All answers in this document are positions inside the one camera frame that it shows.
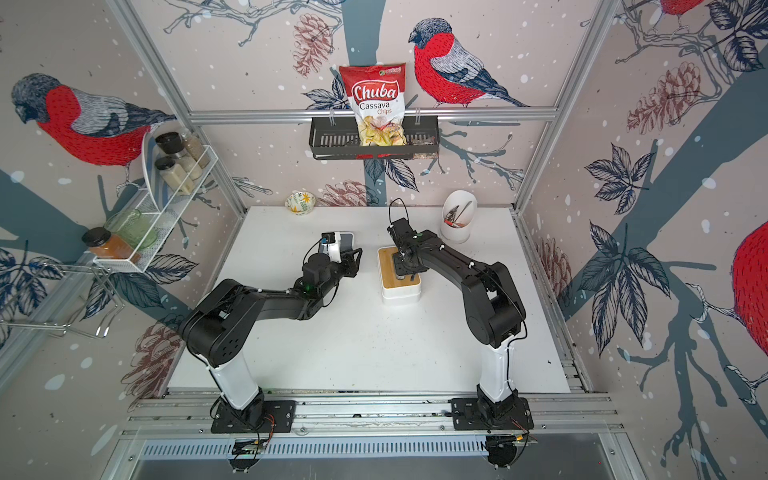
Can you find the orange jar black lid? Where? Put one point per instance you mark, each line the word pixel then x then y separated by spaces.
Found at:
pixel 107 245

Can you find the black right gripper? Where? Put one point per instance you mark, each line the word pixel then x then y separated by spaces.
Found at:
pixel 398 269

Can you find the white wire wall shelf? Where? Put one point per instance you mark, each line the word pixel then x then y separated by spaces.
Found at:
pixel 173 206

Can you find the aluminium horizontal frame bar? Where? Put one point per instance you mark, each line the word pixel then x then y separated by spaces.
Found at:
pixel 489 114

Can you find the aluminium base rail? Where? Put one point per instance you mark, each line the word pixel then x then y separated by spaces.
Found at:
pixel 187 414

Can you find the aluminium frame post left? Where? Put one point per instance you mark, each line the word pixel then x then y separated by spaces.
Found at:
pixel 160 72

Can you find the aluminium frame post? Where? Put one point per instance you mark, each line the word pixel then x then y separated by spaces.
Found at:
pixel 160 72
pixel 597 30

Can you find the red Chuba chips bag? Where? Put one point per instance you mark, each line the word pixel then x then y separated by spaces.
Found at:
pixel 376 96

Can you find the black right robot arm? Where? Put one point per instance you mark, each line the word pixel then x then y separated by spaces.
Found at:
pixel 494 311

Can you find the chrome wire rack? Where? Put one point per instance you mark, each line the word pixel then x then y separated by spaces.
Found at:
pixel 83 302

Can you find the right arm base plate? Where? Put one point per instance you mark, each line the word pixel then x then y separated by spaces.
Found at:
pixel 468 415

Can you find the white utensil holder cup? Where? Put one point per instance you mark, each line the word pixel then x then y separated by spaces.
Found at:
pixel 457 216

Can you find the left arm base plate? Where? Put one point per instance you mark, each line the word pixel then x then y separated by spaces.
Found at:
pixel 263 418

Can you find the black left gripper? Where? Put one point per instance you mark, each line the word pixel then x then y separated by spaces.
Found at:
pixel 348 263

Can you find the grey tissue box lid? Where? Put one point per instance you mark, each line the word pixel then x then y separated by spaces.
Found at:
pixel 342 241

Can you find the white plate on shelf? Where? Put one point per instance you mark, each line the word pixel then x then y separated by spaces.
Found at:
pixel 153 181

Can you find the aluminium frame post right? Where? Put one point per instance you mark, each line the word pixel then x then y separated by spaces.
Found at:
pixel 597 30

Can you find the floral ceramic bowl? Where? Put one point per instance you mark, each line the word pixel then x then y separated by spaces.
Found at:
pixel 300 202

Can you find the green glass cup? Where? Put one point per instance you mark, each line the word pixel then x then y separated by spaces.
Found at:
pixel 134 227

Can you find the black wall basket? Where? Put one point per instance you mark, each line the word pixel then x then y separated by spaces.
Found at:
pixel 338 139

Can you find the spice jar black lid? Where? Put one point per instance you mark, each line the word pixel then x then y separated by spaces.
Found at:
pixel 171 143
pixel 174 175

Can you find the bamboo tissue box lid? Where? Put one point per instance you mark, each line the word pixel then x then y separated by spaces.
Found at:
pixel 390 280

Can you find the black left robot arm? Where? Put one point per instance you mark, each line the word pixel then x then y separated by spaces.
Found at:
pixel 217 329

